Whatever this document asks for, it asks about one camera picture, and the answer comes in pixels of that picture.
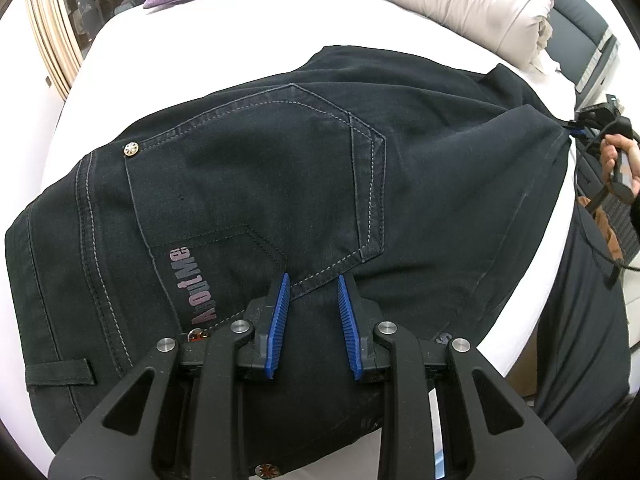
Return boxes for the person's right hand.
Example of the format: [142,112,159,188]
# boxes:
[599,135,640,192]

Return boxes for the grey upholstered headboard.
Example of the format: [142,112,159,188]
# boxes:
[520,0,621,96]

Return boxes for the rolled beige duvet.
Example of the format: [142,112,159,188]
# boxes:
[359,0,557,72]

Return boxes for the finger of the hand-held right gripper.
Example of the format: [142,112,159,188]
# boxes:
[562,119,596,140]

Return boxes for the bed with white sheet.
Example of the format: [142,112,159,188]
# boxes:
[40,0,626,396]

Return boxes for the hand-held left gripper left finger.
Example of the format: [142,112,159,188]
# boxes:
[50,272,293,480]

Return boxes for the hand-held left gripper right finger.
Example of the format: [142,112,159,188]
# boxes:
[336,274,578,480]

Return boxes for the person's dark trouser leg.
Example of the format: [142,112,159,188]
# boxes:
[530,200,633,461]

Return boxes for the black denim pants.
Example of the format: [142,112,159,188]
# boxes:
[4,45,573,480]

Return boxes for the beige curtain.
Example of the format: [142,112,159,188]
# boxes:
[22,0,85,101]

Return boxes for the black cable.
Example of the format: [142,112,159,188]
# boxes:
[572,180,640,288]

